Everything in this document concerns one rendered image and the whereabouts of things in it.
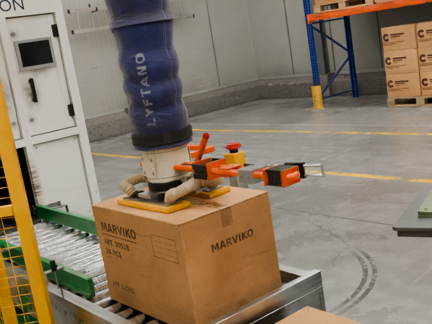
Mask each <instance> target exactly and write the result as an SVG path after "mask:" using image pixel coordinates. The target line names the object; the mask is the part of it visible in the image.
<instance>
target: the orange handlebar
mask: <svg viewBox="0 0 432 324"><path fill-rule="evenodd" d="M187 147H190V150H194V151H193V152H191V153H190V154H191V158H194V157H195V156H196V154H197V151H198V148H199V145H189V144H187ZM214 150H215V148H214V146H213V145H207V146H206V148H205V150H204V153H203V154H207V153H210V152H213V151H214ZM192 163H193V162H184V163H183V164H187V165H174V167H173V169H174V170H178V171H185V172H193V169H192V166H190V165H192ZM243 167H244V166H241V164H230V165H221V166H220V167H219V168H211V170H210V172H211V173H212V174H217V175H220V176H219V177H233V176H237V177H238V176H239V175H238V169H240V168H243ZM253 177H254V178H256V179H263V174H262V171H261V172H256V171H255V172H253ZM299 177H300V173H299V172H298V171H295V172H294V173H291V174H288V175H287V177H286V180H287V181H294V180H297V179H298V178H299Z"/></svg>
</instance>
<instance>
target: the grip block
mask: <svg viewBox="0 0 432 324"><path fill-rule="evenodd" d="M221 165H226V159H225V158H212V159H211V157H207V158H205V159H202V160H199V161H195V162H193V163H192V169H193V178H194V179H203V180H207V179H208V180H209V181H211V180H213V179H216V178H219V176H221V175H217V174H212V173H211V172H210V170H211V168H219V167H220V166H221Z"/></svg>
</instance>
